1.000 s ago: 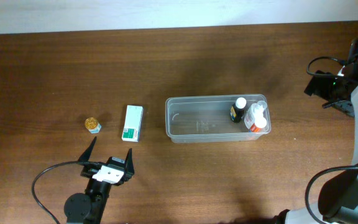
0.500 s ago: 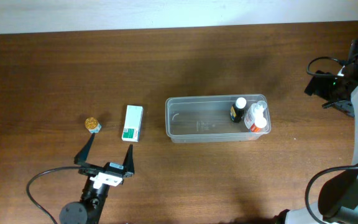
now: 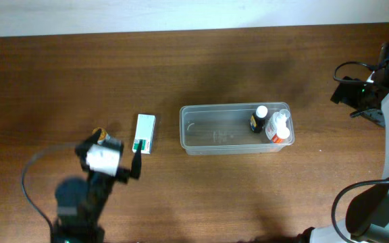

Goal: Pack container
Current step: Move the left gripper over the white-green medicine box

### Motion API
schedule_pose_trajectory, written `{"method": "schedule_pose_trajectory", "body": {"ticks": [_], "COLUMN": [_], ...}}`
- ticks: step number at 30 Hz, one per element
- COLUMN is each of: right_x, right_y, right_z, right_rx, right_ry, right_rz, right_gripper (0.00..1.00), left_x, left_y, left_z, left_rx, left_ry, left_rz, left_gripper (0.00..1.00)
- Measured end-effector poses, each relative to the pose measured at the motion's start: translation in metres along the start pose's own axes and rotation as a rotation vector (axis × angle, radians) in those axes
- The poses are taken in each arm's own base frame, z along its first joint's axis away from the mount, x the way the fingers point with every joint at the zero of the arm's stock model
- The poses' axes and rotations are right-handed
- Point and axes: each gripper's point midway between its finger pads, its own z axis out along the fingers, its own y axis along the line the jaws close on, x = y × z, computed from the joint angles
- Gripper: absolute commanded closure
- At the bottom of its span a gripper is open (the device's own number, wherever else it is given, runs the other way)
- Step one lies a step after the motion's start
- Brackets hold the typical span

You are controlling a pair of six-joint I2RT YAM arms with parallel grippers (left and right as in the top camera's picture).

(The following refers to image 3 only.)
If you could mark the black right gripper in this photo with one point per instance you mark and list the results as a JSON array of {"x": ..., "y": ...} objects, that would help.
[{"x": 348, "y": 98}]

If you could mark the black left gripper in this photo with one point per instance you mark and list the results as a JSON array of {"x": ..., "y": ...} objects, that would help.
[{"x": 123, "y": 173}]

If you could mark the small gold lid jar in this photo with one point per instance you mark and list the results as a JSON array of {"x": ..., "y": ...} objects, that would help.
[{"x": 103, "y": 135}]

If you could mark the white green Panadol box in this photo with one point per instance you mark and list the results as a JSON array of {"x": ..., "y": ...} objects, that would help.
[{"x": 145, "y": 127}]

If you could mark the white squeeze bottle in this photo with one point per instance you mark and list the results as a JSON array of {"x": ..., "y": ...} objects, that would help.
[{"x": 277, "y": 120}]

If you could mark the dark bottle white cap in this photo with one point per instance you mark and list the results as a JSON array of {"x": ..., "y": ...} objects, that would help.
[{"x": 257, "y": 120}]

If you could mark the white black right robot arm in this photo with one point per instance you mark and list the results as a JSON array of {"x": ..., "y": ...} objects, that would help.
[{"x": 360, "y": 212}]

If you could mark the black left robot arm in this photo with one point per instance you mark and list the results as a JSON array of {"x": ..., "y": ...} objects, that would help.
[{"x": 80, "y": 202}]

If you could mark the clear plastic container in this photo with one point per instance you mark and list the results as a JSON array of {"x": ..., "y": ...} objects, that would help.
[{"x": 224, "y": 129}]

